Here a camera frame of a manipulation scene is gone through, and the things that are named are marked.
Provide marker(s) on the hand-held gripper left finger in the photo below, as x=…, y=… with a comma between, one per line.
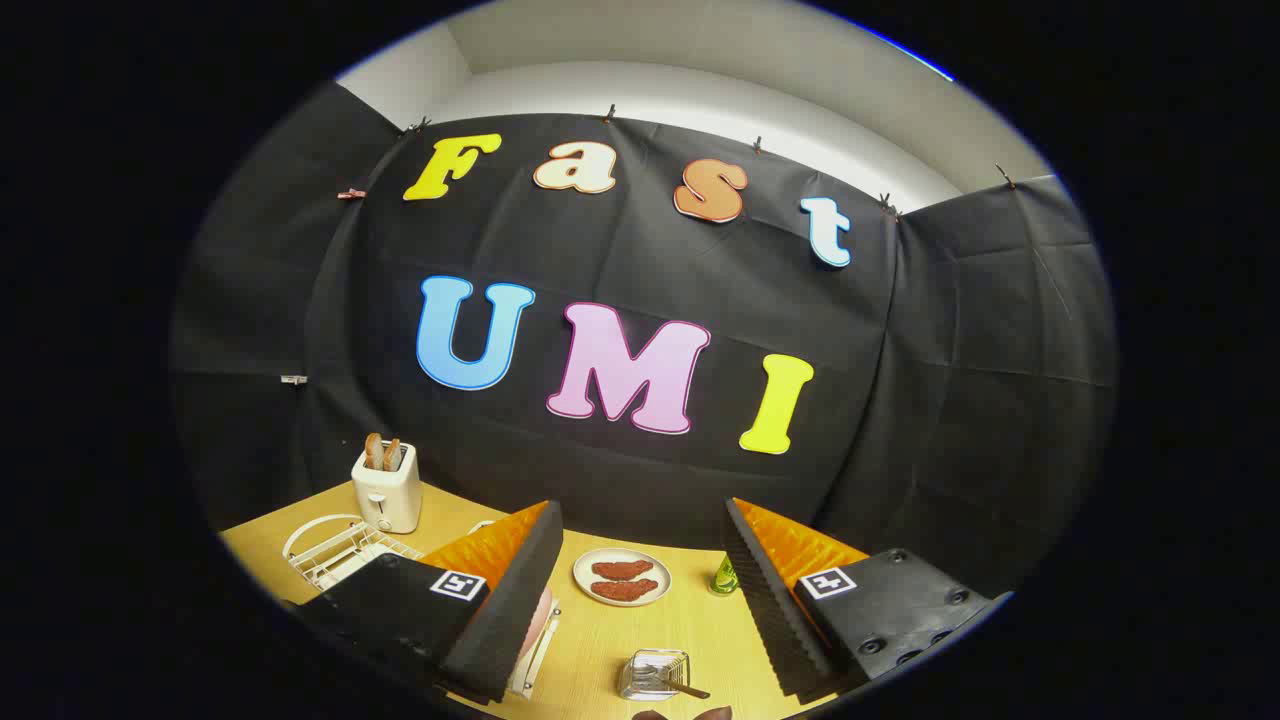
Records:
x=500, y=620

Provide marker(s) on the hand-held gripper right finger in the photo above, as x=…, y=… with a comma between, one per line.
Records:
x=770, y=620

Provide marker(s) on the pink plate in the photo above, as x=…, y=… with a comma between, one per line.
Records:
x=538, y=615

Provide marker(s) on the small white plate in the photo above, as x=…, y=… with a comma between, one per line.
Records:
x=583, y=575

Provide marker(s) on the green drink bottle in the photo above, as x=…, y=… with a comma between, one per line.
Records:
x=724, y=578

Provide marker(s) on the red-brown sausage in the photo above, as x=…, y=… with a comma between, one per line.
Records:
x=620, y=569
x=625, y=590

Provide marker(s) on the white toaster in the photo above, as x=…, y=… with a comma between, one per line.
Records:
x=388, y=495

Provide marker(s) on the toasted bread slice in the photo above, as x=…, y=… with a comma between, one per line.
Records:
x=392, y=455
x=373, y=452

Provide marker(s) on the black backdrop cloth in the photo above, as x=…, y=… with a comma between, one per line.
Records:
x=650, y=250

